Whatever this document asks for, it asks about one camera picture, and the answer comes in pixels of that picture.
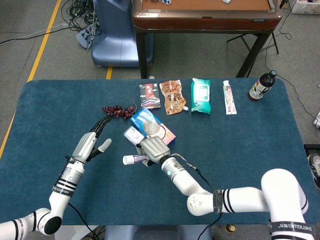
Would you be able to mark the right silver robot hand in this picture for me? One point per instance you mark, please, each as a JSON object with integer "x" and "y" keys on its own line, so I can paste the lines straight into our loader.
{"x": 155, "y": 148}

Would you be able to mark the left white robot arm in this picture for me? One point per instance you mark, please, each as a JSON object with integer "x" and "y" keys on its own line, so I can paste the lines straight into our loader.
{"x": 60, "y": 197}

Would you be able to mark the small brown bottle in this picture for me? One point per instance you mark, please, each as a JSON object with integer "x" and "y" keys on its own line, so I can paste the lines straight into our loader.
{"x": 230, "y": 228}

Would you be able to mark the green wet wipes pack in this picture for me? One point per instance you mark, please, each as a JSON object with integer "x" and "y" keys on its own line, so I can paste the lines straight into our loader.
{"x": 201, "y": 96}

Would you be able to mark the white floral toothpaste tube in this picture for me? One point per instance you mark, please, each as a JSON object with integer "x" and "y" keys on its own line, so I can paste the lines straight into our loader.
{"x": 229, "y": 98}

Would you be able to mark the red grape bunch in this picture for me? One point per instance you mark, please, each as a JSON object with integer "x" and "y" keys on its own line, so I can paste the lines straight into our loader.
{"x": 117, "y": 111}

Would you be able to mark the black and red packet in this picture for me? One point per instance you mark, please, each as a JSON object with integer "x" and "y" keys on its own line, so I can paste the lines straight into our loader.
{"x": 150, "y": 96}

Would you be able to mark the blue grey machine base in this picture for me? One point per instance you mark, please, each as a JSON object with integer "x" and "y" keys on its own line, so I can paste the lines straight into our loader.
{"x": 112, "y": 37}

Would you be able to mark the dark drink bottle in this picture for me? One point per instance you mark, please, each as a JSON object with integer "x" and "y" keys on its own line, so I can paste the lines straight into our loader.
{"x": 261, "y": 87}

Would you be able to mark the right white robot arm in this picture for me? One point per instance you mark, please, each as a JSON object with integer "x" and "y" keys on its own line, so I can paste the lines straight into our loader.
{"x": 245, "y": 202}

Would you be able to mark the black floor frame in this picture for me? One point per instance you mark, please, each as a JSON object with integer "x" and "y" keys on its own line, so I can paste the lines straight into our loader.
{"x": 311, "y": 147}

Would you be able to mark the blue grey robot torso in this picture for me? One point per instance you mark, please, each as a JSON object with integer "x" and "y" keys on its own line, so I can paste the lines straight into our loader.
{"x": 160, "y": 232}

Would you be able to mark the brown wooden table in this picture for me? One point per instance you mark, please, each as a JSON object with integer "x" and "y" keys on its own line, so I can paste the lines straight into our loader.
{"x": 205, "y": 22}

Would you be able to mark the white floor device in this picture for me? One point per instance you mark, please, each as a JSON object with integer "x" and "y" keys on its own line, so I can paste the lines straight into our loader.
{"x": 317, "y": 123}

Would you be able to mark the small white block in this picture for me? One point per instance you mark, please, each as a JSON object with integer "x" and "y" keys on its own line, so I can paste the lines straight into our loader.
{"x": 227, "y": 1}

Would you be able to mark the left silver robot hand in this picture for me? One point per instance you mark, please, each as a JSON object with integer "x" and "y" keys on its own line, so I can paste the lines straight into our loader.
{"x": 85, "y": 147}

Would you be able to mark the teal table mat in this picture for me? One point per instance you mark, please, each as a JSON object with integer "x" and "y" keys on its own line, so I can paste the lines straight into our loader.
{"x": 225, "y": 140}

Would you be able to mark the purple white tube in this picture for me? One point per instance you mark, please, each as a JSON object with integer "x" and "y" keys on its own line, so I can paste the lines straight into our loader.
{"x": 140, "y": 158}

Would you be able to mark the orange spouted pouch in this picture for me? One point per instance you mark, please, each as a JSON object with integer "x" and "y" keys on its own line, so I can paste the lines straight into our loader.
{"x": 173, "y": 97}

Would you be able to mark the grey sneaker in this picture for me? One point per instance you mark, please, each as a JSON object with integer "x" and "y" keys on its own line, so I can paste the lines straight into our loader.
{"x": 315, "y": 170}

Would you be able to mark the blue white checkered item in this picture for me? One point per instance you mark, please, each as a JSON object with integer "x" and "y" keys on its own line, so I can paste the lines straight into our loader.
{"x": 167, "y": 1}

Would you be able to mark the blue power strip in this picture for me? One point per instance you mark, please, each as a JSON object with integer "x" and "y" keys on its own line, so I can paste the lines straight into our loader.
{"x": 83, "y": 37}

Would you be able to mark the blue printed carton box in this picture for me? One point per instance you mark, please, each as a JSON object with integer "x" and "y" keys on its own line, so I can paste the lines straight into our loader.
{"x": 150, "y": 125}

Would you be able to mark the white storage box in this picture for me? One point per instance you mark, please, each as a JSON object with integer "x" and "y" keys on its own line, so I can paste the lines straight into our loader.
{"x": 306, "y": 7}

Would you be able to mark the small white plastic case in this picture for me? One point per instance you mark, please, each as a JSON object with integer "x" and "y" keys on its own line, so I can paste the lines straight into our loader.
{"x": 132, "y": 135}

